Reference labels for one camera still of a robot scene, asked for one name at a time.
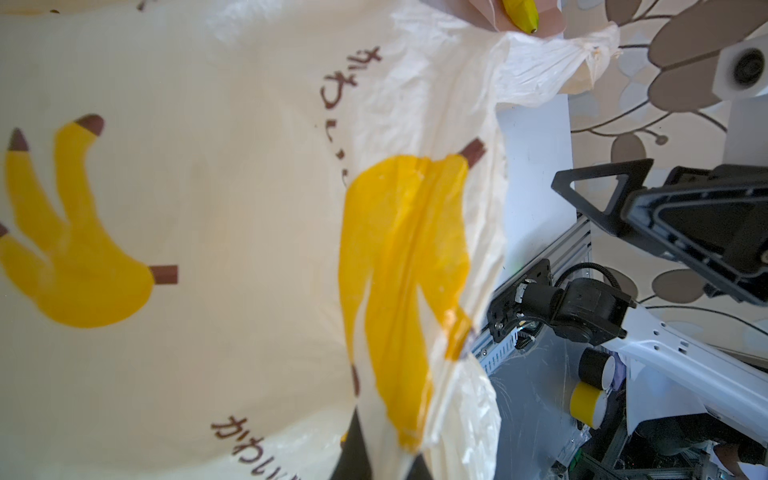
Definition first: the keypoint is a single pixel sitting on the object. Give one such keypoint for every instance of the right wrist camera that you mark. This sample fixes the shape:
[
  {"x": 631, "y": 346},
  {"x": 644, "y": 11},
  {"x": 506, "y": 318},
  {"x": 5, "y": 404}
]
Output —
[{"x": 741, "y": 70}]

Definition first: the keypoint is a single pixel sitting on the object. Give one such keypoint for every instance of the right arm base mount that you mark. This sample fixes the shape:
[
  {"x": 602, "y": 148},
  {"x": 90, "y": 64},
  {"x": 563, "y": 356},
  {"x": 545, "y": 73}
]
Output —
[{"x": 505, "y": 312}]

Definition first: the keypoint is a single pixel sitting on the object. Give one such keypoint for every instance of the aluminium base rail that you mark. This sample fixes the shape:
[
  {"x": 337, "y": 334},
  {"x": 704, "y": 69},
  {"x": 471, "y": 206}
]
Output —
[{"x": 571, "y": 248}]

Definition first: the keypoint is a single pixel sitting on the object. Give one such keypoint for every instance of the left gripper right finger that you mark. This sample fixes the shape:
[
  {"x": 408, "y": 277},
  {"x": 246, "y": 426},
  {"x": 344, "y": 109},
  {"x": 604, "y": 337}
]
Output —
[{"x": 419, "y": 470}]

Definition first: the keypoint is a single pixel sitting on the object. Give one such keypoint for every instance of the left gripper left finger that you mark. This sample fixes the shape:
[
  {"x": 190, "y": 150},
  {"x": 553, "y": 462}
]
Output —
[{"x": 353, "y": 463}]

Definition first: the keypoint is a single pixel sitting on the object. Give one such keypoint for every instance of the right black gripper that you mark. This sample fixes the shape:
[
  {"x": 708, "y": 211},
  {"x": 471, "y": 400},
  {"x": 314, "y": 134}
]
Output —
[{"x": 713, "y": 221}]

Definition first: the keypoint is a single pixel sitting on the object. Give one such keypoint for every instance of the black yellow tape rolls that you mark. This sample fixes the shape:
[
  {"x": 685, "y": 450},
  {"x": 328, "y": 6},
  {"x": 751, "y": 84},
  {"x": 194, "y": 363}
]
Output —
[{"x": 589, "y": 400}]

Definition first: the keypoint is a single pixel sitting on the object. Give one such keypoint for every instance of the banana print plastic bag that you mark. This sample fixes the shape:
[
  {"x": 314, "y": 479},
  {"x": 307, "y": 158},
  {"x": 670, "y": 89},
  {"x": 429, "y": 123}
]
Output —
[{"x": 230, "y": 227}]

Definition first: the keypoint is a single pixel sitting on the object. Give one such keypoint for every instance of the green yellow pepper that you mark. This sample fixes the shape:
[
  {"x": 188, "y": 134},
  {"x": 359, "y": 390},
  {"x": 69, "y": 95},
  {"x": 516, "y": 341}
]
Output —
[{"x": 523, "y": 14}]

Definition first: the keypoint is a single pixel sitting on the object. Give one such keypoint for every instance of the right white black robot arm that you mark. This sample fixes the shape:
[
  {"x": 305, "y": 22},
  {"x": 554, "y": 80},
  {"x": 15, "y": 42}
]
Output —
[{"x": 600, "y": 314}]

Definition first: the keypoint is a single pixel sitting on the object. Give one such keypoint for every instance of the pink wavy fruit plate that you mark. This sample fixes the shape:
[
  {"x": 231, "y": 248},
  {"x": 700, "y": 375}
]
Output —
[{"x": 490, "y": 15}]

